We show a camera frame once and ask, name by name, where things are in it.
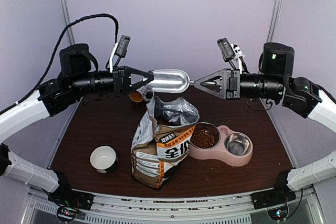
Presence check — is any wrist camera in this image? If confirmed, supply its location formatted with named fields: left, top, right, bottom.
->
left=106, top=35, right=131, bottom=73
left=217, top=38, right=249, bottom=73

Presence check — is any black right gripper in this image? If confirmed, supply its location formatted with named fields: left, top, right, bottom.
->
left=193, top=68, right=285, bottom=101

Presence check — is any white ceramic bowl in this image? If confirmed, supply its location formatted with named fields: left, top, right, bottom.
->
left=90, top=145, right=118, bottom=174

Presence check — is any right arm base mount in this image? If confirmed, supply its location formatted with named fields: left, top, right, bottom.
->
left=251, top=169, right=296, bottom=221

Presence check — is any brown dog food kibble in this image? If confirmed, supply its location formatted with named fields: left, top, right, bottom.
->
left=191, top=131, right=216, bottom=149

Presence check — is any left aluminium frame post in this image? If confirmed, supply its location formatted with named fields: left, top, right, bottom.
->
left=59, top=0, right=75, bottom=45

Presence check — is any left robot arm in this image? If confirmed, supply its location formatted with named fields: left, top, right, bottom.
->
left=1, top=44, right=154, bottom=205

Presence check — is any aluminium front rail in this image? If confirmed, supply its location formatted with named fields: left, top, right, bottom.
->
left=26, top=182, right=321, bottom=224

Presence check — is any right aluminium frame post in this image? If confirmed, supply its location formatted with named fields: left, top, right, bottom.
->
left=266, top=0, right=283, bottom=42

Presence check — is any pink double pet feeder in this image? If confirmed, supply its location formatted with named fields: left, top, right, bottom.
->
left=190, top=125, right=254, bottom=167

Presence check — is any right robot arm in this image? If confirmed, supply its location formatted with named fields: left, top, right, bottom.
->
left=192, top=38, right=335, bottom=204

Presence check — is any aluminium frame post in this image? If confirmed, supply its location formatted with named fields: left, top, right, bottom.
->
left=266, top=0, right=283, bottom=42
left=59, top=0, right=75, bottom=45

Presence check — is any dog food bag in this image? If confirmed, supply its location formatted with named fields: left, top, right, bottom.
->
left=130, top=97, right=200, bottom=189

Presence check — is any black braided cable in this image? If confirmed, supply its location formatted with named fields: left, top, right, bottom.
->
left=0, top=13, right=120, bottom=114

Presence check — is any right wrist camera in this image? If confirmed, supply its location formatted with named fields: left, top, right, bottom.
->
left=217, top=38, right=249, bottom=73

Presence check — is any small steel feeder bowl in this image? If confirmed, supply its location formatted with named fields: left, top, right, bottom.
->
left=224, top=132, right=253, bottom=156

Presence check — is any metal food scoop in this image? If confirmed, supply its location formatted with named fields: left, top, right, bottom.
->
left=145, top=69, right=191, bottom=93

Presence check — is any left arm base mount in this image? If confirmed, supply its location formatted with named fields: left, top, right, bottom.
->
left=45, top=171, right=93, bottom=223

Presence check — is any large steel feeder bowl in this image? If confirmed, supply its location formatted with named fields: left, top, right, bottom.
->
left=191, top=122, right=220, bottom=150

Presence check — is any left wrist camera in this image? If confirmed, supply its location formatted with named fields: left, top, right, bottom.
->
left=106, top=35, right=131, bottom=73

